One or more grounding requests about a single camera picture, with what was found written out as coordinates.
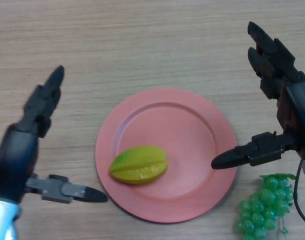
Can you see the yellow starfruit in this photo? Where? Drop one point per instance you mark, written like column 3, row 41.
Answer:
column 140, row 165

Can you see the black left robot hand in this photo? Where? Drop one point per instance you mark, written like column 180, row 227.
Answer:
column 15, row 155

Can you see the green grape bunch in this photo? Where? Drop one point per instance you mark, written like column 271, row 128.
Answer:
column 267, row 196

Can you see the pink round plate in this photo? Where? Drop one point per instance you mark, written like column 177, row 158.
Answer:
column 187, row 140

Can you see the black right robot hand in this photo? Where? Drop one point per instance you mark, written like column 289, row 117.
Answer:
column 297, row 105

